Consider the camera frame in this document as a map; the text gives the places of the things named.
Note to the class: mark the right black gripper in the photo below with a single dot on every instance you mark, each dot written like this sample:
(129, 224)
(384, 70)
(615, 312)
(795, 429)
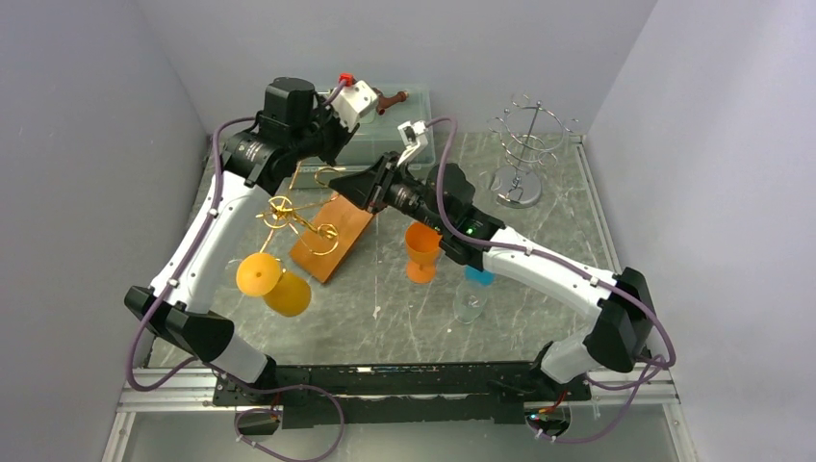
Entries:
(370, 191)

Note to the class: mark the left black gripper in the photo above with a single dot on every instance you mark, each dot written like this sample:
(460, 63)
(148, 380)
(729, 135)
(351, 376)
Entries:
(344, 136)

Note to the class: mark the gold wire wine glass rack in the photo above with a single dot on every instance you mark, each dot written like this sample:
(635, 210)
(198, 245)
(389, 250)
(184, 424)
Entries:
(326, 230)

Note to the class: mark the orange plastic wine glass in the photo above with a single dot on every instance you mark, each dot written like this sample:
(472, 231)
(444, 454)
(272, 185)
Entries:
(423, 248)

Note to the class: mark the yellow frosted wine glass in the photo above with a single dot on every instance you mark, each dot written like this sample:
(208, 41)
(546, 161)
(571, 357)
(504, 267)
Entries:
(261, 275)

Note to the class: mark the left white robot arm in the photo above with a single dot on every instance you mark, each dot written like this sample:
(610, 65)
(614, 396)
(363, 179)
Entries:
(296, 123)

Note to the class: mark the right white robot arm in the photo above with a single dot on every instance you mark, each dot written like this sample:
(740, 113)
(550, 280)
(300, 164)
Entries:
(618, 306)

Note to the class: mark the blue plastic wine glass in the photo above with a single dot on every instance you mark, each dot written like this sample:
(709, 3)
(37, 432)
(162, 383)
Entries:
(481, 277)

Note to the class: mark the brown pipe fitting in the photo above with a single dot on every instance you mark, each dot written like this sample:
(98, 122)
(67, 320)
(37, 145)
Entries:
(385, 102)

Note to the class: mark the clear plastic storage box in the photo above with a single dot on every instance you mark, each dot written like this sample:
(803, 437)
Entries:
(376, 136)

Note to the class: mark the clear stemless glass front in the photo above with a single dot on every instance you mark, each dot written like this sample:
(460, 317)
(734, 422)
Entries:
(469, 301)

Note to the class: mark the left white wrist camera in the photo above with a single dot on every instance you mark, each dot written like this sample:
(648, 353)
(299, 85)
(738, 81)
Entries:
(353, 100)

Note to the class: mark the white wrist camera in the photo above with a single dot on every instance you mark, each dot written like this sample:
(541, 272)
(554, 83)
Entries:
(353, 100)
(414, 138)

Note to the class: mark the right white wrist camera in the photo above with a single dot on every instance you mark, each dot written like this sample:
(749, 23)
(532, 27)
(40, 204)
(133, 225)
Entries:
(414, 138)

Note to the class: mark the silver wire cup rack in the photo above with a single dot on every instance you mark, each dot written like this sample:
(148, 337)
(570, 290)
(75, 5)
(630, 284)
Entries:
(529, 134)

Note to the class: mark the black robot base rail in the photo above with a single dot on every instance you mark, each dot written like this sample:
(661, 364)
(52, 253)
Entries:
(502, 392)

